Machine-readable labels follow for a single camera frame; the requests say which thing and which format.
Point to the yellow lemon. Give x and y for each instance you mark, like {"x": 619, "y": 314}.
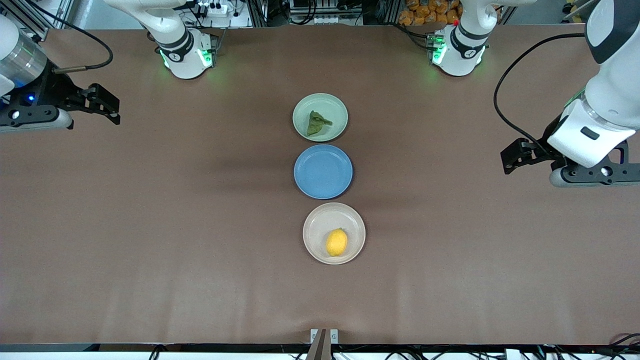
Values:
{"x": 336, "y": 242}

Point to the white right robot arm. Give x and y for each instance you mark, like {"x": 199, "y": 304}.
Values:
{"x": 182, "y": 45}

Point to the light green plate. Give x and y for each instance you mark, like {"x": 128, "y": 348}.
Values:
{"x": 332, "y": 107}

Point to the blue plate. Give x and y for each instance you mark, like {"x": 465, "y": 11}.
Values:
{"x": 323, "y": 171}

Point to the bag of orange fruits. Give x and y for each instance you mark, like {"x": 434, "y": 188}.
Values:
{"x": 425, "y": 12}

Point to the beige plate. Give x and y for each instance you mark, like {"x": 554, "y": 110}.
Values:
{"x": 320, "y": 225}

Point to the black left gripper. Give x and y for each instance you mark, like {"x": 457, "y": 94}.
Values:
{"x": 541, "y": 148}

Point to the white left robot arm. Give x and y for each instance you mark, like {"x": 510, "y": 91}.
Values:
{"x": 615, "y": 95}

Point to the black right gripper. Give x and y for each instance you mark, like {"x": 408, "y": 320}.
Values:
{"x": 56, "y": 90}

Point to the green lettuce leaf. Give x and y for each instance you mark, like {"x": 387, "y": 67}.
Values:
{"x": 316, "y": 124}

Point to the white power strip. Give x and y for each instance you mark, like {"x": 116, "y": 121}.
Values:
{"x": 215, "y": 9}

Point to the aluminium frame profile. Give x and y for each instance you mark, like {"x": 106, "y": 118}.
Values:
{"x": 30, "y": 17}
{"x": 580, "y": 9}

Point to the metal table edge bracket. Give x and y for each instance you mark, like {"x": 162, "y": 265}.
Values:
{"x": 324, "y": 342}

